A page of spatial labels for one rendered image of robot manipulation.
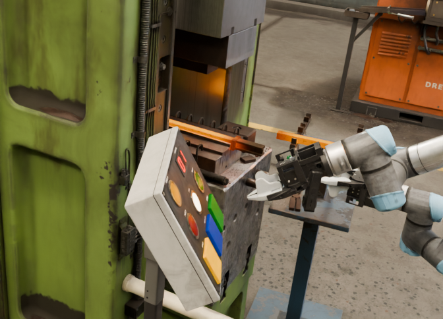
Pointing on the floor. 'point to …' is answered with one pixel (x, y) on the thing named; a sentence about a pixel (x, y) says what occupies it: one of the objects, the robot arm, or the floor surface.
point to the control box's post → (153, 290)
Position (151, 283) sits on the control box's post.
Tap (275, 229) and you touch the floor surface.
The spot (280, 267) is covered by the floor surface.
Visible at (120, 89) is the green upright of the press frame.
